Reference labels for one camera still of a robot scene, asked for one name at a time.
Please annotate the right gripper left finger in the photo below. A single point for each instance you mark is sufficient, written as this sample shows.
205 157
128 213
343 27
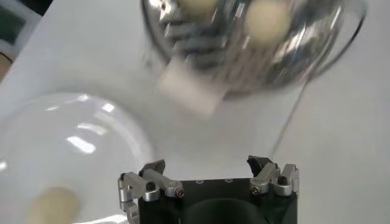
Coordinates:
158 179

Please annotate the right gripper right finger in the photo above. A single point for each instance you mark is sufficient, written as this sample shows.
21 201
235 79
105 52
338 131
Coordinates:
265 176

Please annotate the white steamed baozi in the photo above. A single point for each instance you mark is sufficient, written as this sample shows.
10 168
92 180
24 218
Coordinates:
53 207
198 4
268 21

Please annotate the perforated steel steamer basket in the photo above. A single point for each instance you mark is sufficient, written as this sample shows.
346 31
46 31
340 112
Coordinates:
213 45

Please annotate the round white plate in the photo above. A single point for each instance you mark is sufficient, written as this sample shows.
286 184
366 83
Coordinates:
76 137

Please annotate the white framed dark panel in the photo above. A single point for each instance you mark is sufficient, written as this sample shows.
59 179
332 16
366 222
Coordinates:
30 15

